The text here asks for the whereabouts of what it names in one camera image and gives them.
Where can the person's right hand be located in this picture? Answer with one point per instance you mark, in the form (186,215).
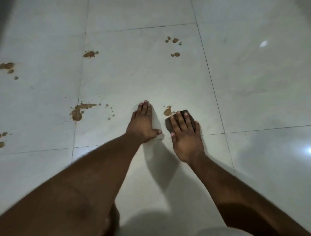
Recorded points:
(187,141)

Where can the person's right forearm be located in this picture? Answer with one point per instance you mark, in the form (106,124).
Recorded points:
(230,194)

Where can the person's left forearm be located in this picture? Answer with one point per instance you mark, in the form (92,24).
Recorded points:
(73,189)

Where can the dark brown scrubbing sponge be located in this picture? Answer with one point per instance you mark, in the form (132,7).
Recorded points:
(167,122)

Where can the person's left hand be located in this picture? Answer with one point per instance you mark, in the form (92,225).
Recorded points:
(142,124)

